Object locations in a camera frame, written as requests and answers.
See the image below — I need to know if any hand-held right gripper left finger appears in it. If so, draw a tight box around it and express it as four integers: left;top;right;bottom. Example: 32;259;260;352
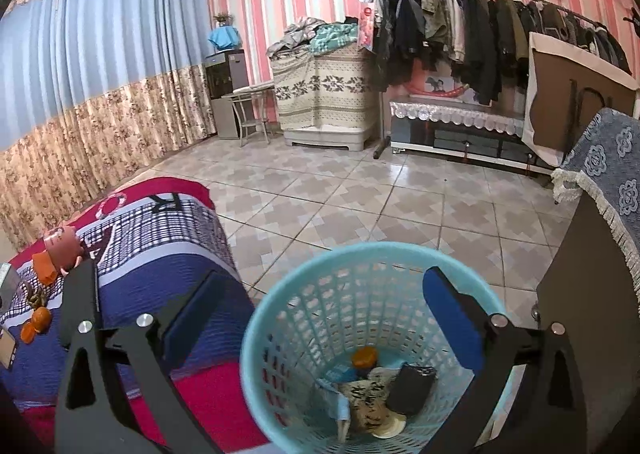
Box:
55;268;233;454

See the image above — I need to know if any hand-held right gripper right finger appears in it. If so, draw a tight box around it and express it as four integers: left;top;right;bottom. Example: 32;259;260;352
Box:
421;265;586;454

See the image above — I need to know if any orange round lid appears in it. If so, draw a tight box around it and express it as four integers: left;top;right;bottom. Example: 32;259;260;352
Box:
351;346;378;370

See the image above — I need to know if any light blue plastic basket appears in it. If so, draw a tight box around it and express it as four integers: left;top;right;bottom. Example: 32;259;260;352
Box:
240;241;521;454

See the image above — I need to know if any red and blue printed blanket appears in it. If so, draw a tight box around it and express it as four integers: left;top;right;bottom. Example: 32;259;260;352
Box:
0;177;261;454

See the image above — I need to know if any dark brown cabinet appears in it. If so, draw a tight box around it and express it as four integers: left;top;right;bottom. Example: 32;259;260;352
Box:
535;189;640;454

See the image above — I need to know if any dried leafy scrap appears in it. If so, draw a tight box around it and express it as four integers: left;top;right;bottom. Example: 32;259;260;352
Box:
25;284;48;310

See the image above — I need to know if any black low cabinet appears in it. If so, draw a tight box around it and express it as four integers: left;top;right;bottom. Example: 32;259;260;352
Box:
389;99;558;175

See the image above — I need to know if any metal clothes rack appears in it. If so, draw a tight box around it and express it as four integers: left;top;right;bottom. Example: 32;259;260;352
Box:
365;0;632;159

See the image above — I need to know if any brown flat card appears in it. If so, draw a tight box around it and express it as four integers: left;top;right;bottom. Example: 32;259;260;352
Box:
0;329;18;370

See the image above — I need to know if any small grey box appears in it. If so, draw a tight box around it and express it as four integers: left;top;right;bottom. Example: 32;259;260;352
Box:
0;263;21;307

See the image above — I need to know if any white lace cloth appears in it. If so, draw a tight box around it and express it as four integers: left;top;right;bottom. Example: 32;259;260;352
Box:
389;102;528;135

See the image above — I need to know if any blue floral fringed cloth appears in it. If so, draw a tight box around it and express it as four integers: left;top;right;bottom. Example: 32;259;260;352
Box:
550;107;640;300

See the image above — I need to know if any small metal folding table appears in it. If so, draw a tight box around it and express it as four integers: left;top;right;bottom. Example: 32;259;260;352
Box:
221;83;277;147

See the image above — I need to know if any grey water dispenser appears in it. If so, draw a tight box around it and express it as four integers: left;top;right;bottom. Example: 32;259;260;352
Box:
202;49;248;140

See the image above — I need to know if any beige leaf-patterned cloth cover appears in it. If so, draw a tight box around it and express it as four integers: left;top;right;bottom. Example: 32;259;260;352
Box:
271;45;375;132

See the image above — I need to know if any blue and floral curtain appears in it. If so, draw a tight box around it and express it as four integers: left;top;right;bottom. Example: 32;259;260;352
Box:
0;0;223;255

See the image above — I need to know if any blue cloth bottle cover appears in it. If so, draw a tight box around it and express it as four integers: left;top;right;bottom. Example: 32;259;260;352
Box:
207;26;242;52

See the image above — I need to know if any row of dark hanging clothes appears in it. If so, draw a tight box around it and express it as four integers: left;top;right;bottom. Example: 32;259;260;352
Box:
372;0;632;105

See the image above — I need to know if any pink hanging bag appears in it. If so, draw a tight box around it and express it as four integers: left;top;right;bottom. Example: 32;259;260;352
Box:
357;0;377;51

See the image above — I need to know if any pile of folded clothes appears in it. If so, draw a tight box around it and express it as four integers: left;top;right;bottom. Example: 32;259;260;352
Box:
266;17;361;58

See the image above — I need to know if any pink wall poster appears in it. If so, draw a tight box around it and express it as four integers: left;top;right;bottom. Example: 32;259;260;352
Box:
407;72;476;98

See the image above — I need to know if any brown board with white frame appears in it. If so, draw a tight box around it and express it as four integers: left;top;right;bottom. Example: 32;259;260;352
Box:
522;32;640;167

